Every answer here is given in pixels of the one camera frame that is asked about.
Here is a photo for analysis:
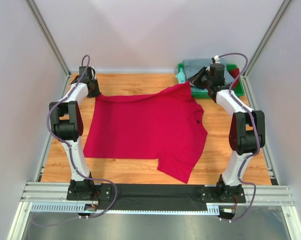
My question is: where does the bright red t shirt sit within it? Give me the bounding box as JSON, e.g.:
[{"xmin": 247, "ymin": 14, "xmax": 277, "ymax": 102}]
[{"xmin": 83, "ymin": 83, "xmax": 208, "ymax": 183}]

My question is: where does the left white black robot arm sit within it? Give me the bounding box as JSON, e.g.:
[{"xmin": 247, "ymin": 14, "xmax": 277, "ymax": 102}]
[{"xmin": 46, "ymin": 66, "xmax": 101, "ymax": 182}]

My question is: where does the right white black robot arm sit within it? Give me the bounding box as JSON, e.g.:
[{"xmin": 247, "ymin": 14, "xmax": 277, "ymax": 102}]
[{"xmin": 189, "ymin": 62, "xmax": 266, "ymax": 202}]

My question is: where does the grey blue t shirt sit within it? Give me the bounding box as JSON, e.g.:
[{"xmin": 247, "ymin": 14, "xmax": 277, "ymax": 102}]
[{"xmin": 182, "ymin": 58, "xmax": 234, "ymax": 84}]

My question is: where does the light teal t shirt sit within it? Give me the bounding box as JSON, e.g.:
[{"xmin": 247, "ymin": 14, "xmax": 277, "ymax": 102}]
[{"xmin": 175, "ymin": 67, "xmax": 187, "ymax": 84}]

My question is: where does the dark red t shirt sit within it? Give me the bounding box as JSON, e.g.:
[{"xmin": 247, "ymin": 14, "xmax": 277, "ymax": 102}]
[{"xmin": 228, "ymin": 67, "xmax": 240, "ymax": 80}]

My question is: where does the green plastic bin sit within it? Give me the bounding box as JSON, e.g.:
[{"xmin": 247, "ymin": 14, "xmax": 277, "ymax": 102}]
[{"xmin": 177, "ymin": 63, "xmax": 246, "ymax": 100}]

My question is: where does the black cloth strip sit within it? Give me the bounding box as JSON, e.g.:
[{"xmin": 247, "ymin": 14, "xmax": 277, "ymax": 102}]
[{"xmin": 110, "ymin": 183, "xmax": 207, "ymax": 211}]

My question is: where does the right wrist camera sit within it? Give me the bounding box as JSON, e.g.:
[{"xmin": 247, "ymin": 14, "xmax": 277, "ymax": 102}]
[{"xmin": 211, "ymin": 55, "xmax": 220, "ymax": 64}]

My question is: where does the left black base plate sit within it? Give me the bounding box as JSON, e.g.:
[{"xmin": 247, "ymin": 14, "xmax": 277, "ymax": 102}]
[{"xmin": 66, "ymin": 179, "xmax": 114, "ymax": 201}]

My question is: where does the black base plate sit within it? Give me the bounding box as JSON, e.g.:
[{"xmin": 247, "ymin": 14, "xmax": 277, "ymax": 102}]
[
  {"xmin": 66, "ymin": 179, "xmax": 114, "ymax": 201},
  {"xmin": 196, "ymin": 183, "xmax": 246, "ymax": 204}
]

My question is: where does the right aluminium corner post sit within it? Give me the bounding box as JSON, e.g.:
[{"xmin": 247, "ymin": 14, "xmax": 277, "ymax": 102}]
[{"xmin": 243, "ymin": 0, "xmax": 293, "ymax": 78}]

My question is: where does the aluminium corner post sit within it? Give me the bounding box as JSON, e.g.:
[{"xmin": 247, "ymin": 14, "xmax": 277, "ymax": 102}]
[
  {"xmin": 243, "ymin": 0, "xmax": 293, "ymax": 78},
  {"xmin": 25, "ymin": 0, "xmax": 71, "ymax": 77}
]

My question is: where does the left aluminium corner post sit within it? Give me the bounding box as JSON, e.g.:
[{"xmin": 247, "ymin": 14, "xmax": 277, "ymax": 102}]
[{"xmin": 25, "ymin": 0, "xmax": 71, "ymax": 77}]

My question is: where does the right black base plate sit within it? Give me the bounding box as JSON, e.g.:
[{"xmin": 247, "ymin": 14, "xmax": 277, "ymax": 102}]
[{"xmin": 196, "ymin": 183, "xmax": 246, "ymax": 204}]

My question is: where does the aluminium front rail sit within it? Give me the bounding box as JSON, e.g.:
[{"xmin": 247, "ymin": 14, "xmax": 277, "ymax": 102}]
[{"xmin": 21, "ymin": 182, "xmax": 295, "ymax": 207}]

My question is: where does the grey slotted cable duct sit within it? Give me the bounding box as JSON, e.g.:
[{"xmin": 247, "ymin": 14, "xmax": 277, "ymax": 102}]
[{"xmin": 30, "ymin": 202, "xmax": 221, "ymax": 216}]

